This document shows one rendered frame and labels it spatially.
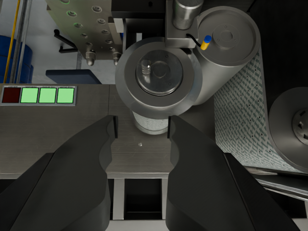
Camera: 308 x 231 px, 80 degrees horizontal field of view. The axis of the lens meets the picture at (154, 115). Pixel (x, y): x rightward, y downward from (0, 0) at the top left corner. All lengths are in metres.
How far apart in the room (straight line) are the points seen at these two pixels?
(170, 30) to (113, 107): 0.39
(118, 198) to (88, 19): 0.52
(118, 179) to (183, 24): 0.49
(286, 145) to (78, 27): 0.57
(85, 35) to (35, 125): 0.33
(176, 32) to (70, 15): 0.34
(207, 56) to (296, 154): 0.21
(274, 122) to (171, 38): 0.22
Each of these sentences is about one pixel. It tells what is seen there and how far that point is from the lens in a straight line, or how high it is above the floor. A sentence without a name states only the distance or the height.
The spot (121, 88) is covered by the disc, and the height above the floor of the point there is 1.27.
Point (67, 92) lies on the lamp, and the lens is 0.70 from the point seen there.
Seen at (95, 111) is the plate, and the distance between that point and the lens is 0.66.
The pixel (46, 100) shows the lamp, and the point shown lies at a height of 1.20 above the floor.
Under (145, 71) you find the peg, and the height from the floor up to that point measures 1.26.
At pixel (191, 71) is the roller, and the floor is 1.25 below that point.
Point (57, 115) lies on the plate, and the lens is 0.70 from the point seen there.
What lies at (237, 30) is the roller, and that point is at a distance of 0.39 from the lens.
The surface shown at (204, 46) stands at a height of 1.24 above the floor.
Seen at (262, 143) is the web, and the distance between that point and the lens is 0.37.
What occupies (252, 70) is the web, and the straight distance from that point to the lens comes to 0.40.
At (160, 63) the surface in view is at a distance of 0.31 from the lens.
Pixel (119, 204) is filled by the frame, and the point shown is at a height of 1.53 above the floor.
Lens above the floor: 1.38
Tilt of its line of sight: 12 degrees down
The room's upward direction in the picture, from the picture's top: 180 degrees clockwise
